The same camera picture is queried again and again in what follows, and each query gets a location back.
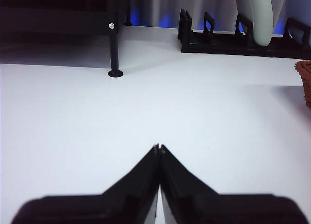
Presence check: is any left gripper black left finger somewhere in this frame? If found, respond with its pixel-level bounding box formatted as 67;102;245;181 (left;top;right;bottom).
11;143;161;224

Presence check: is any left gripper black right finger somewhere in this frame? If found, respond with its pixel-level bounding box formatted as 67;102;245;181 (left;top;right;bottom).
159;143;309;224

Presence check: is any brown wicker basket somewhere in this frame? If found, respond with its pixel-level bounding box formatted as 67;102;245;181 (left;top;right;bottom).
294;60;311;105

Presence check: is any black dish rack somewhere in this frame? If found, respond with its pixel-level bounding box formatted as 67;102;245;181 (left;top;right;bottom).
177;8;311;60

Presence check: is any pale green plate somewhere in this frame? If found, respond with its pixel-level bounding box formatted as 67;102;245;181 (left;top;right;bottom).
234;0;274;47

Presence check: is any light blue plate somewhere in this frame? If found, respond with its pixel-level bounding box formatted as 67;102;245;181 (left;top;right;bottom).
281;0;311;39

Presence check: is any black metal shelf frame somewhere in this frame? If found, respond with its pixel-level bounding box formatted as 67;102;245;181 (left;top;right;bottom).
0;0;133;78

